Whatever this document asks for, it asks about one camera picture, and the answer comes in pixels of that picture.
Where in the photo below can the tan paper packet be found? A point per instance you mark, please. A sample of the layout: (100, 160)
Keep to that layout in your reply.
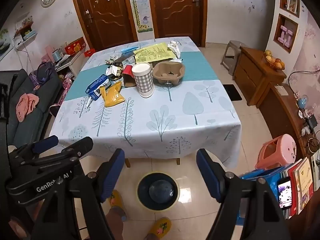
(175, 77)

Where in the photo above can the blue face mask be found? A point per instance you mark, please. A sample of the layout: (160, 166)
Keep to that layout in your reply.
(128, 50)

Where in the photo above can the yellow paper sheet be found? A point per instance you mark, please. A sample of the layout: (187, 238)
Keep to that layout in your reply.
(155, 52)

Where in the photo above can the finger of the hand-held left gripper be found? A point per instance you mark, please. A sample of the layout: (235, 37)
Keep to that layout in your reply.
(82, 143)
(46, 143)

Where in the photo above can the pink cloth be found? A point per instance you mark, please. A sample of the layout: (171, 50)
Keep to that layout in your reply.
(25, 105)

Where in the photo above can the yellow flowered slipper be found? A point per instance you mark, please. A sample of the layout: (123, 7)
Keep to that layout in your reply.
(160, 227)
(117, 200)

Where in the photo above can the person's leg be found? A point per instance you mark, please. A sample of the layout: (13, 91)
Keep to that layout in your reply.
(113, 225)

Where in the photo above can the dark round trash bin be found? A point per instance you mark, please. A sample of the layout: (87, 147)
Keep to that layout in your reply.
(160, 192)

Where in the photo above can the smartphone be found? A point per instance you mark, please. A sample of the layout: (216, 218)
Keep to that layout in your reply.
(285, 192)

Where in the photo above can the pink plastic stool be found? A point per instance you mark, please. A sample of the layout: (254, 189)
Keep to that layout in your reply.
(285, 150)

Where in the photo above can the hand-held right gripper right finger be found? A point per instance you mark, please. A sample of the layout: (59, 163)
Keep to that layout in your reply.
(208, 175)

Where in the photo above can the pink letter ornaments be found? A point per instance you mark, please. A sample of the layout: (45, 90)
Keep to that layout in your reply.
(286, 36)

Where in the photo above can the white paper label card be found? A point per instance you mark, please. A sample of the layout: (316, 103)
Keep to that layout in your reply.
(113, 70)

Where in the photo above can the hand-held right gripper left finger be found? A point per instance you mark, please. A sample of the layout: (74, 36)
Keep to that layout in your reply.
(113, 170)

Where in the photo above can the wooden cabinet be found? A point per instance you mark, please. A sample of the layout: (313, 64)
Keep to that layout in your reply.
(255, 80)

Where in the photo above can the dark sofa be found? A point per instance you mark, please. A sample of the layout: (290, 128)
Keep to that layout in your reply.
(42, 87)

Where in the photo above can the small red basket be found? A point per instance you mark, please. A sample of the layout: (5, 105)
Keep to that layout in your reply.
(89, 53)

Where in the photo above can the blue snack packet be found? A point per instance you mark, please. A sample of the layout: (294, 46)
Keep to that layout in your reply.
(96, 87)

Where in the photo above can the picture frame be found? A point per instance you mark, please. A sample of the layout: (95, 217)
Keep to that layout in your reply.
(293, 5)

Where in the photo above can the yellow plastic bag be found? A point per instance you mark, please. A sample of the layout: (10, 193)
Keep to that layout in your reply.
(113, 96)

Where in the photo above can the red and brown carton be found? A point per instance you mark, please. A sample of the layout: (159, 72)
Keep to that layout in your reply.
(128, 80)

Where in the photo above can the white desk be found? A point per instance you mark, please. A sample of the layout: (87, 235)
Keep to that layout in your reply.
(71, 63)

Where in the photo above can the blue plastic bag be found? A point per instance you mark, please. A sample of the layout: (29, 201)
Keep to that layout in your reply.
(255, 177)

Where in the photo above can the brown wooden door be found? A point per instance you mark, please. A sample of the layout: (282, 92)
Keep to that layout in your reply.
(110, 12)
(175, 10)

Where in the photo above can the wall shelf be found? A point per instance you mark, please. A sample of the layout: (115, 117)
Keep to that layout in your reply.
(25, 36)

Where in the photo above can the crumpled white paper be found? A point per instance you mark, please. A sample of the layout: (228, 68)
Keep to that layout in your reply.
(175, 47)

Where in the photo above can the grey plastic stool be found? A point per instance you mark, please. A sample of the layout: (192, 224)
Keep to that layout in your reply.
(233, 45)

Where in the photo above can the giraffe growth chart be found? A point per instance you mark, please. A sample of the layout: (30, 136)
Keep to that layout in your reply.
(142, 12)

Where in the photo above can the checkered paper cup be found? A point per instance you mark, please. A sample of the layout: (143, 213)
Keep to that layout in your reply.
(142, 82)

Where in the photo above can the basket of fruit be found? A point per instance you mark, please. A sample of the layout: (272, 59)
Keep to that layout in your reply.
(273, 61)

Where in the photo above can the stack of books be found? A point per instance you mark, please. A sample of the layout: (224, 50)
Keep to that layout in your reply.
(303, 180)

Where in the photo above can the red cardboard box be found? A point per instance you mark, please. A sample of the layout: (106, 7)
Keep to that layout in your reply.
(75, 47)

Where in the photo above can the black floor mat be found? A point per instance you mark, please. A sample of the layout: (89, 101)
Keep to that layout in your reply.
(232, 92)

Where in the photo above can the white straw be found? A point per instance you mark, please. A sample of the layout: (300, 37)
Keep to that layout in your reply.
(89, 101)

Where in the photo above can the long wooden sideboard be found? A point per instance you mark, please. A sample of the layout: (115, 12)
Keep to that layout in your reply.
(277, 105)

